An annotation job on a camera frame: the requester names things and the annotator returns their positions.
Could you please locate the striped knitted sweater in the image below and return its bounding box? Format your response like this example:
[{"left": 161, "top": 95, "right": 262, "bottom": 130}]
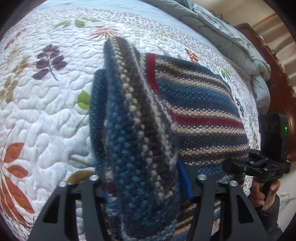
[{"left": 89, "top": 37, "right": 248, "bottom": 240}]

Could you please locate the person's right hand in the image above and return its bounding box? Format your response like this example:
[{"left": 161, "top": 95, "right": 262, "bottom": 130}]
[{"left": 249, "top": 179, "right": 280, "bottom": 210}]

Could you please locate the wooden headboard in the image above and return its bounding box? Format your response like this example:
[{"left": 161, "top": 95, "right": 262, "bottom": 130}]
[{"left": 235, "top": 23, "right": 296, "bottom": 162}]

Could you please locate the grey-blue comforter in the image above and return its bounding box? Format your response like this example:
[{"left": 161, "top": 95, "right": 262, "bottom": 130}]
[{"left": 146, "top": 1, "right": 271, "bottom": 114}]

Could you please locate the floral quilted bedspread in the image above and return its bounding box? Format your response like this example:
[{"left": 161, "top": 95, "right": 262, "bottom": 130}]
[{"left": 1, "top": 1, "right": 260, "bottom": 240}]

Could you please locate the black camera box green light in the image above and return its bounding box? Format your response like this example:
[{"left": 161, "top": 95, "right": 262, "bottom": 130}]
[{"left": 258, "top": 113, "right": 288, "bottom": 163}]

